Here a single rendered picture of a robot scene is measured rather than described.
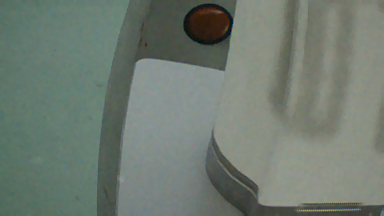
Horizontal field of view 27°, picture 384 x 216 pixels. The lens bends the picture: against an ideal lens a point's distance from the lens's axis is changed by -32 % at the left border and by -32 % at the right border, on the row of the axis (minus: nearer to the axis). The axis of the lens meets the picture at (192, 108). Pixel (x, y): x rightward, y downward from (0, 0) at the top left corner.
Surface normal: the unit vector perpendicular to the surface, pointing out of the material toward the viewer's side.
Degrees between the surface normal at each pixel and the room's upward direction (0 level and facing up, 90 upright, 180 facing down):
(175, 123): 0
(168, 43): 90
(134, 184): 0
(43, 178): 0
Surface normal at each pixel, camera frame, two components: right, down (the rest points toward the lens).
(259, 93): -0.83, 0.09
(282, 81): -0.70, 0.18
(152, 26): 0.18, 0.45
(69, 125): 0.18, -0.89
